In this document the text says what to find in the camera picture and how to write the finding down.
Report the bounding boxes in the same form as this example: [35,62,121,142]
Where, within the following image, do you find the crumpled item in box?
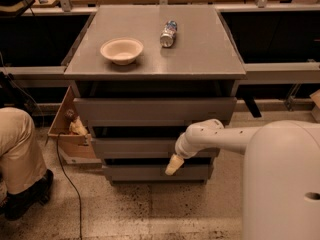
[69,116,88,135]

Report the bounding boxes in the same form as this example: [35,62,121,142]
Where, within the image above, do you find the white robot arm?
[165,119,320,240]

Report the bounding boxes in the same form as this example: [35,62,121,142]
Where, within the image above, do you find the white paper bowl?
[100,38,144,65]

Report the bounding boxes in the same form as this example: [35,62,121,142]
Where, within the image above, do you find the silver soda can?
[160,20,177,48]

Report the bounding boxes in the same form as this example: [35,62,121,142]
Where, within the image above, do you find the grey drawer cabinet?
[65,5,245,184]

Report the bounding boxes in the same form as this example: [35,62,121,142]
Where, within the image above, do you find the black shoe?
[1,169,53,221]

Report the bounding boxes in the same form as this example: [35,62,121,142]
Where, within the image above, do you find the grey top drawer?
[73,98,236,126]

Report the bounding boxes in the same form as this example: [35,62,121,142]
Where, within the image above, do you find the black floor cable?
[55,131,84,240]

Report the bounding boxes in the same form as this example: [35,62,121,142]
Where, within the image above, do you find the person leg beige trousers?
[0,107,47,195]

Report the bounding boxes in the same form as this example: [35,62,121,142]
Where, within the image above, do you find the open wooden box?
[48,87,99,164]

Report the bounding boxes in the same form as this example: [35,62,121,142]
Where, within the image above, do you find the grey drawer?
[73,98,236,126]
[90,136,224,160]
[102,165,213,182]

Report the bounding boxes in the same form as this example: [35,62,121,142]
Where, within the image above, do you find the grey metal rail frame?
[0,3,320,89]

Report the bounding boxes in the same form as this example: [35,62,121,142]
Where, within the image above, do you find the grey bottom drawer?
[102,165,213,182]

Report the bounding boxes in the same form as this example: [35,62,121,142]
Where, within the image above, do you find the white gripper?
[165,133,198,176]

